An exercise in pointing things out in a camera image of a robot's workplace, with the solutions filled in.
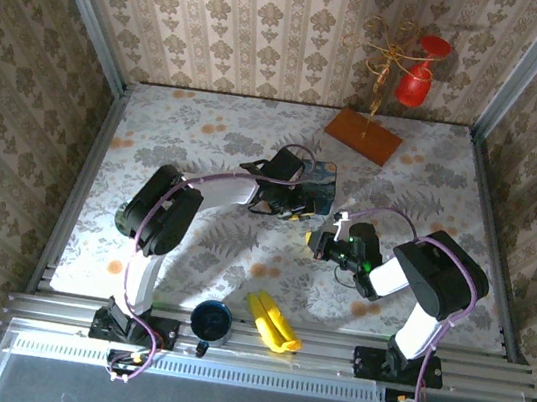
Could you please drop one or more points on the red wine glass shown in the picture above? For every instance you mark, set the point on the red wine glass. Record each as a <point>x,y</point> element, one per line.
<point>413,88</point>

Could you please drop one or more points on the yellow banana bunch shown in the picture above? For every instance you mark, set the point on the yellow banana bunch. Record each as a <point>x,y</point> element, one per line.
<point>275,326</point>

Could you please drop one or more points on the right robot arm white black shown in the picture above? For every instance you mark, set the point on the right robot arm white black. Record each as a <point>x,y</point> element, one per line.
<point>439,277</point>

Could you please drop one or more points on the aluminium frame post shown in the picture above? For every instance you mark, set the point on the aluminium frame post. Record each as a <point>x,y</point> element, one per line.
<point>89,12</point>
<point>525,72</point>

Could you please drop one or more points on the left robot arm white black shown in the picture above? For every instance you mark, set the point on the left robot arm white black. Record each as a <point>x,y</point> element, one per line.
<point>219,191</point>

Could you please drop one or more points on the small black knob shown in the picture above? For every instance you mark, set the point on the small black knob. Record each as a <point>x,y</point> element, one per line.
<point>201,350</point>

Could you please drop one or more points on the aluminium frame rail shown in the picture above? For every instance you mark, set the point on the aluminium frame rail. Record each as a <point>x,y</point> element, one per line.
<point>327,351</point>

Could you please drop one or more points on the dark blue round bowl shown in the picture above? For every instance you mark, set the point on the dark blue round bowl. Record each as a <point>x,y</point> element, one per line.
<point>211,319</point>

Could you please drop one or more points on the blue starry night box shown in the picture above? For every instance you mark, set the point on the blue starry night box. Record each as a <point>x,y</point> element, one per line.
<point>324,184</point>

